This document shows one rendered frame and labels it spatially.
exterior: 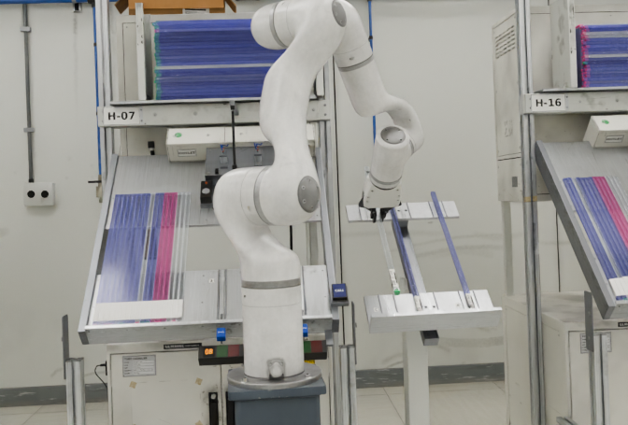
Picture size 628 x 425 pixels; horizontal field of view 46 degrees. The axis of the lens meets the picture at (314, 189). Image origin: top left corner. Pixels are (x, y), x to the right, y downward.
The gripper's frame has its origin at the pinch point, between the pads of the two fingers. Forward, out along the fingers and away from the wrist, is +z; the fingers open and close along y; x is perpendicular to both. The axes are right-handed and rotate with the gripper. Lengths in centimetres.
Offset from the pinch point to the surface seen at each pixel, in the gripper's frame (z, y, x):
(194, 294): 18, 52, 12
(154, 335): 20, 62, 23
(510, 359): 102, -66, -4
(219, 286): 18.2, 44.9, 9.4
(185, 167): 24, 56, -41
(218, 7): 10, 44, -109
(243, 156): 17, 37, -39
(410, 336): 27.1, -9.2, 23.8
